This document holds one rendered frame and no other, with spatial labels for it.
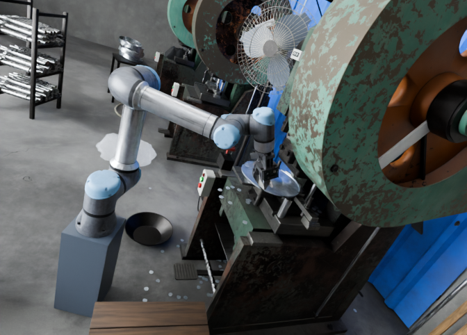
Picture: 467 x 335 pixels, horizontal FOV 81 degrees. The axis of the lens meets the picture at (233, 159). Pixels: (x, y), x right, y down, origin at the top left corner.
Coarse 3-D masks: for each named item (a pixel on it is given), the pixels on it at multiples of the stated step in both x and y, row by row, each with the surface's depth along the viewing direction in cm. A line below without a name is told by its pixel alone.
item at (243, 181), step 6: (234, 168) 125; (240, 168) 128; (240, 174) 122; (240, 180) 118; (246, 180) 119; (252, 186) 132; (252, 192) 131; (258, 192) 127; (264, 192) 125; (252, 198) 128; (258, 198) 126; (258, 204) 128
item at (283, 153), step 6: (288, 132) 126; (288, 138) 126; (282, 144) 126; (288, 144) 122; (282, 150) 125; (288, 150) 121; (282, 156) 125; (288, 156) 120; (294, 156) 120; (288, 162) 121; (294, 162) 121; (300, 168) 121
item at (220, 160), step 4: (220, 152) 155; (224, 152) 154; (220, 156) 154; (224, 156) 152; (228, 156) 153; (220, 160) 153; (224, 160) 148; (228, 160) 149; (232, 160) 151; (220, 164) 152; (224, 164) 150; (228, 164) 150; (232, 164) 151; (220, 168) 151; (224, 168) 151; (228, 168) 152
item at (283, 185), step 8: (248, 168) 130; (248, 176) 123; (280, 176) 135; (288, 176) 138; (256, 184) 118; (280, 184) 125; (288, 184) 129; (296, 184) 132; (272, 192) 117; (280, 192) 120; (288, 192) 122
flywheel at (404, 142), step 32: (448, 32) 68; (416, 64) 71; (448, 64) 74; (416, 96) 76; (448, 96) 69; (384, 128) 79; (416, 128) 76; (448, 128) 70; (384, 160) 78; (416, 160) 90; (448, 160) 95
